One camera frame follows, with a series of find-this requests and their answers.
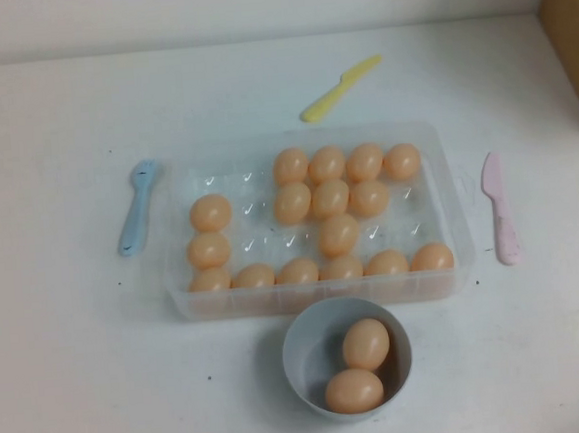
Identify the blue plastic fork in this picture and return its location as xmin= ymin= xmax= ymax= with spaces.
xmin=110 ymin=158 xmax=166 ymax=258

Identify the blue-grey round bowl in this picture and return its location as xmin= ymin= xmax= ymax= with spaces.
xmin=277 ymin=290 xmax=419 ymax=429

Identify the pink plastic knife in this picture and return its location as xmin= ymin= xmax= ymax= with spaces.
xmin=478 ymin=149 xmax=523 ymax=269

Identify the yellow plastic knife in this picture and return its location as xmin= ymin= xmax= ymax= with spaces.
xmin=296 ymin=53 xmax=389 ymax=124

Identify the clear plastic egg box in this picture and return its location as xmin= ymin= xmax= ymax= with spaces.
xmin=155 ymin=115 xmax=481 ymax=324

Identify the orange plastic egg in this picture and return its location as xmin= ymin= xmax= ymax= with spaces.
xmin=343 ymin=141 xmax=386 ymax=184
xmin=273 ymin=254 xmax=321 ymax=287
xmin=309 ymin=177 xmax=353 ymax=222
xmin=269 ymin=146 xmax=312 ymax=188
xmin=408 ymin=240 xmax=456 ymax=274
xmin=184 ymin=228 xmax=233 ymax=272
xmin=316 ymin=253 xmax=365 ymax=282
xmin=360 ymin=246 xmax=410 ymax=279
xmin=186 ymin=264 xmax=233 ymax=295
xmin=188 ymin=191 xmax=234 ymax=234
xmin=323 ymin=367 xmax=387 ymax=417
xmin=228 ymin=261 xmax=277 ymax=290
xmin=347 ymin=178 xmax=392 ymax=219
xmin=340 ymin=316 xmax=394 ymax=375
xmin=305 ymin=144 xmax=349 ymax=186
xmin=315 ymin=211 xmax=363 ymax=259
xmin=270 ymin=180 xmax=315 ymax=227
xmin=381 ymin=141 xmax=424 ymax=182

